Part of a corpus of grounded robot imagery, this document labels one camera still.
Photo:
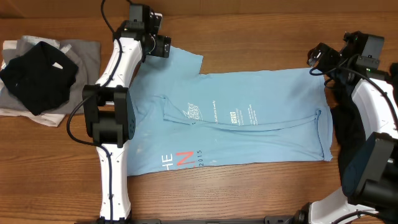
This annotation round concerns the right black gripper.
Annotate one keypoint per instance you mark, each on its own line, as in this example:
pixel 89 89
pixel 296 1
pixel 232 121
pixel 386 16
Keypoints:
pixel 319 56

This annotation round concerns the folded white shirt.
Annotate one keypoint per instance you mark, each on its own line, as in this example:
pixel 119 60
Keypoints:
pixel 52 120

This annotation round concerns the light blue printed t-shirt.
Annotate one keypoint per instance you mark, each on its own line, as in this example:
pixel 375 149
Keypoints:
pixel 185 119

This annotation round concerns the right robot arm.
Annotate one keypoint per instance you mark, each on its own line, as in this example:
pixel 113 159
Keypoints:
pixel 361 52

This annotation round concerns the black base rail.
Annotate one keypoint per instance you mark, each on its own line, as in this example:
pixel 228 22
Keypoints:
pixel 266 220

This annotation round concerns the black t-shirt under blue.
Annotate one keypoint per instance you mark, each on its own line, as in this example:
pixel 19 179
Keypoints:
pixel 365 114

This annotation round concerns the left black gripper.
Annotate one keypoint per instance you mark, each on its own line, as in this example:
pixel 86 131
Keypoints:
pixel 161 46

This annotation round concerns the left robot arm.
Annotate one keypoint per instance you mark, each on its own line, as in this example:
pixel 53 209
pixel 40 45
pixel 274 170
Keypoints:
pixel 109 114

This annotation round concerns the folded black shirt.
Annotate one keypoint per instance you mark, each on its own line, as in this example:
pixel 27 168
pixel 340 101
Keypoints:
pixel 41 78

